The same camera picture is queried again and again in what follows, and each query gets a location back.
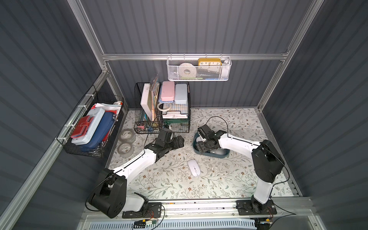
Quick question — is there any teal plastic storage box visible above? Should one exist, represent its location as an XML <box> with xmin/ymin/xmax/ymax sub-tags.
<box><xmin>192</xmin><ymin>133</ymin><xmax>230</xmax><ymax>159</ymax></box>

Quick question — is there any white wireless mouse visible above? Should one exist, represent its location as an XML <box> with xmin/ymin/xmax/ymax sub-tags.
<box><xmin>187</xmin><ymin>159</ymin><xmax>201</xmax><ymax>177</ymax></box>

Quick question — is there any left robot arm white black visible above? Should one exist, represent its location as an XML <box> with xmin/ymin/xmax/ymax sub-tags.
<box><xmin>85</xmin><ymin>136</ymin><xmax>185</xmax><ymax>218</ymax></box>

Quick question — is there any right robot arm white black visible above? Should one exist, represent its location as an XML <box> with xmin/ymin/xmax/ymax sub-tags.
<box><xmin>196</xmin><ymin>130</ymin><xmax>285</xmax><ymax>205</ymax></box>

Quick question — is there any silver ergonomic mouse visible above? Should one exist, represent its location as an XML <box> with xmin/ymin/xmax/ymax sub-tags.
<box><xmin>211</xmin><ymin>148</ymin><xmax>230</xmax><ymax>158</ymax></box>

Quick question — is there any tape roll on organizer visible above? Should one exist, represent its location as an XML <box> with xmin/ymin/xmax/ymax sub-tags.
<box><xmin>157</xmin><ymin>102</ymin><xmax>172</xmax><ymax>112</ymax></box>

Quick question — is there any clear tape roll upper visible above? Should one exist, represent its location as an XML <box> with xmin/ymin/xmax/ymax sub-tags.
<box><xmin>118</xmin><ymin>128</ymin><xmax>136</xmax><ymax>143</ymax></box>

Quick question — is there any clear tape roll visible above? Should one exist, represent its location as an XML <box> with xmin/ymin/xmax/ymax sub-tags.
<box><xmin>117</xmin><ymin>143</ymin><xmax>134</xmax><ymax>158</ymax></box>
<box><xmin>118</xmin><ymin>128</ymin><xmax>136</xmax><ymax>143</ymax></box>

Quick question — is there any clear tape roll lower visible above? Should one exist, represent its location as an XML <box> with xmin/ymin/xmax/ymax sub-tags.
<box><xmin>117</xmin><ymin>143</ymin><xmax>134</xmax><ymax>158</ymax></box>

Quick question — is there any light blue pencil case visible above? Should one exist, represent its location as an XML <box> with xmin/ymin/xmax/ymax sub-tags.
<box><xmin>174</xmin><ymin>83</ymin><xmax>188</xmax><ymax>104</ymax></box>

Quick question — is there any white book upright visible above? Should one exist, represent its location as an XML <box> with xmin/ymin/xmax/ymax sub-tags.
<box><xmin>140</xmin><ymin>83</ymin><xmax>152</xmax><ymax>121</ymax></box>

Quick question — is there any pink pencil case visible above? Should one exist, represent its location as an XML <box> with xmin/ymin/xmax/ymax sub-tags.
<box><xmin>160</xmin><ymin>81</ymin><xmax>175</xmax><ymax>102</ymax></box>

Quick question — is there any navy blue pouch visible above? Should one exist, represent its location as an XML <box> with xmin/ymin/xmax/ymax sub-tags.
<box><xmin>79</xmin><ymin>112</ymin><xmax>115</xmax><ymax>152</ymax></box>

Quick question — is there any white tape roll in basket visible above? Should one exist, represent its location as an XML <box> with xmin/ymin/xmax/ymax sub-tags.
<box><xmin>178</xmin><ymin>63</ymin><xmax>197</xmax><ymax>78</ymax></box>

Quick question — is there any yellow clock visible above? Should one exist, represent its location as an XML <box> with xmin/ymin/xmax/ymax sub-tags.
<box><xmin>198</xmin><ymin>58</ymin><xmax>222</xmax><ymax>66</ymax></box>

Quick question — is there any white plastic case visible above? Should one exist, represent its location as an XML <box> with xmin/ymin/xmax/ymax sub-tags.
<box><xmin>71</xmin><ymin>107</ymin><xmax>105</xmax><ymax>145</ymax></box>

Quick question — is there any red wallet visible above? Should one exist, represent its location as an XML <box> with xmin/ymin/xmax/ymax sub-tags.
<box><xmin>71</xmin><ymin>116</ymin><xmax>94</xmax><ymax>139</ymax></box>

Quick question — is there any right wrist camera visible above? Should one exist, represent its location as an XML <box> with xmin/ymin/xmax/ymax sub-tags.
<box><xmin>197</xmin><ymin>125</ymin><xmax>215</xmax><ymax>140</ymax></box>

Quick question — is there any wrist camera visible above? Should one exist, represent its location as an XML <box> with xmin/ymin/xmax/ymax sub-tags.
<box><xmin>197</xmin><ymin>125</ymin><xmax>215</xmax><ymax>140</ymax></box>
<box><xmin>157</xmin><ymin>127</ymin><xmax>172</xmax><ymax>144</ymax></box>

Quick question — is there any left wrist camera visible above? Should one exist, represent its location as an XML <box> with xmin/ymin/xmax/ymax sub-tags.
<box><xmin>157</xmin><ymin>127</ymin><xmax>172</xmax><ymax>144</ymax></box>

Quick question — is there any black wire desk organizer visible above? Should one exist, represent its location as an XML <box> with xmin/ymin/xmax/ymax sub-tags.
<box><xmin>134</xmin><ymin>82</ymin><xmax>191</xmax><ymax>134</ymax></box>

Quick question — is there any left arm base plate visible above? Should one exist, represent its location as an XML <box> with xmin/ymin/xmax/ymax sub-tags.
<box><xmin>122</xmin><ymin>202</ymin><xmax>163</xmax><ymax>219</ymax></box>

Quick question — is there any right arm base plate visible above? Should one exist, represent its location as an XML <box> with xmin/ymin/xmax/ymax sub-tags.
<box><xmin>235</xmin><ymin>200</ymin><xmax>278</xmax><ymax>216</ymax></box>

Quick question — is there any white wire wall basket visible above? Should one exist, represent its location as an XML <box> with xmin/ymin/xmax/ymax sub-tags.
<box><xmin>166</xmin><ymin>55</ymin><xmax>232</xmax><ymax>81</ymax></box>

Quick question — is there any black wire side basket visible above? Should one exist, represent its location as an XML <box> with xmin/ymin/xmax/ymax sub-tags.
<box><xmin>56</xmin><ymin>86</ymin><xmax>124</xmax><ymax>158</ymax></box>

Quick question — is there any aluminium front rail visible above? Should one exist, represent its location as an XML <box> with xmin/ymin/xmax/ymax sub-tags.
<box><xmin>77</xmin><ymin>197</ymin><xmax>327</xmax><ymax>230</ymax></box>

